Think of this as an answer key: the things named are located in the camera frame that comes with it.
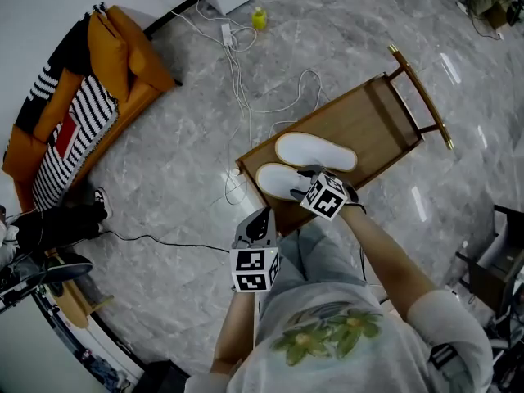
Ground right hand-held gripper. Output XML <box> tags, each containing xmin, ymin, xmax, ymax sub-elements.
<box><xmin>289</xmin><ymin>165</ymin><xmax>367</xmax><ymax>222</ymax></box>

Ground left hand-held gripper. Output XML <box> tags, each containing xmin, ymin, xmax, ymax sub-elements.
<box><xmin>229</xmin><ymin>206</ymin><xmax>282</xmax><ymax>294</ymax></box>

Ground white slipper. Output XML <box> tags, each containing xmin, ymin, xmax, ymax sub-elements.
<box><xmin>255</xmin><ymin>161</ymin><xmax>318</xmax><ymax>202</ymax></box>
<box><xmin>273</xmin><ymin>131</ymin><xmax>359</xmax><ymax>174</ymax></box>

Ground person's left forearm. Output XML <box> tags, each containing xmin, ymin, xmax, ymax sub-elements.
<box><xmin>209</xmin><ymin>291</ymin><xmax>261</xmax><ymax>375</ymax></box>

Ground person's right forearm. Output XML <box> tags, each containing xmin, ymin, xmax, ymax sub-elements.
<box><xmin>338</xmin><ymin>205</ymin><xmax>437</xmax><ymax>323</ymax></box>

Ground person's grey trousers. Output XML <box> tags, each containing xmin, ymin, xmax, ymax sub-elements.
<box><xmin>255</xmin><ymin>221</ymin><xmax>369</xmax><ymax>302</ymax></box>

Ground wooden shelf cart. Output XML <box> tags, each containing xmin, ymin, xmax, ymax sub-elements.
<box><xmin>235</xmin><ymin>43</ymin><xmax>456</xmax><ymax>237</ymax></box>

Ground person's white printed shirt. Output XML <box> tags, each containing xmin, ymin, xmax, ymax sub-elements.
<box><xmin>183</xmin><ymin>278</ymin><xmax>495</xmax><ymax>393</ymax></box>

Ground black box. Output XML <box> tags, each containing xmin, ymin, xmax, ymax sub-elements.
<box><xmin>138</xmin><ymin>359</ymin><xmax>192</xmax><ymax>393</ymax></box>

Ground yellow drink bottle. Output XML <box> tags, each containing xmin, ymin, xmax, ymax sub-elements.
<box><xmin>251</xmin><ymin>6</ymin><xmax>269</xmax><ymax>31</ymax></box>

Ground light wooden stool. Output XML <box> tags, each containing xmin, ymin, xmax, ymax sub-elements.
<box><xmin>52</xmin><ymin>255</ymin><xmax>115</xmax><ymax>330</ymax></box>

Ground black office chair seat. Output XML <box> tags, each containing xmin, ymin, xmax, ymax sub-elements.
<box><xmin>40</xmin><ymin>260</ymin><xmax>94</xmax><ymax>285</ymax></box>

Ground orange sofa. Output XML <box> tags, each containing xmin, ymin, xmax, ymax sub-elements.
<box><xmin>2</xmin><ymin>4</ymin><xmax>178</xmax><ymax>215</ymax></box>

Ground striped blanket with red patch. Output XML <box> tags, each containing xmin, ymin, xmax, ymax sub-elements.
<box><xmin>31</xmin><ymin>75</ymin><xmax>120</xmax><ymax>212</ymax></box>

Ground orange cushion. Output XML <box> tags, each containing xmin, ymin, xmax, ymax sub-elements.
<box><xmin>87</xmin><ymin>11</ymin><xmax>131</xmax><ymax>104</ymax></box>

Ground white desk with black edge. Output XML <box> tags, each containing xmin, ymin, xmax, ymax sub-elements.
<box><xmin>0</xmin><ymin>288</ymin><xmax>144</xmax><ymax>393</ymax></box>

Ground black throw with white stripes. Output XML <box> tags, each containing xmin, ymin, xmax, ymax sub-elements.
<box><xmin>14</xmin><ymin>10</ymin><xmax>97</xmax><ymax>134</ymax></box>

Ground black cable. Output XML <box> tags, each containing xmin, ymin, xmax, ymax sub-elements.
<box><xmin>97</xmin><ymin>229</ymin><xmax>231</xmax><ymax>255</ymax></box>

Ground white power strip with cables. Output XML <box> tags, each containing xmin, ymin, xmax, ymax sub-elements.
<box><xmin>169</xmin><ymin>0</ymin><xmax>331</xmax><ymax>206</ymax></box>

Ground black frame desk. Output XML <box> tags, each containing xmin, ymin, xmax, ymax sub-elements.
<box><xmin>456</xmin><ymin>204</ymin><xmax>524</xmax><ymax>318</ymax></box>

